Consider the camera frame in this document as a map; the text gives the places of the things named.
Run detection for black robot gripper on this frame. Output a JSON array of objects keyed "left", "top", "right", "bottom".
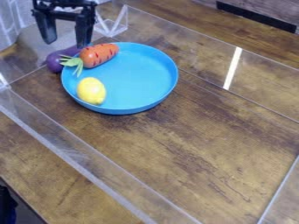
[{"left": 32, "top": 0, "right": 97, "bottom": 48}]

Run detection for orange toy carrot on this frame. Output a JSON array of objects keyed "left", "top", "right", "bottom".
[{"left": 60, "top": 43, "right": 118, "bottom": 76}]

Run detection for yellow toy lemon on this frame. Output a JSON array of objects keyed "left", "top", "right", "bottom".
[{"left": 76, "top": 77, "right": 106, "bottom": 105}]

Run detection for blue round plastic tray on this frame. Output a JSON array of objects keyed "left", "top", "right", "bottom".
[{"left": 60, "top": 42, "right": 178, "bottom": 115}]

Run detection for purple toy eggplant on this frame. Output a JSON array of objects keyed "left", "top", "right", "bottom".
[{"left": 45, "top": 45, "right": 80, "bottom": 73}]

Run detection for clear acrylic enclosure walls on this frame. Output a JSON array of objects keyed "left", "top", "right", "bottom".
[{"left": 0, "top": 0, "right": 299, "bottom": 224}]

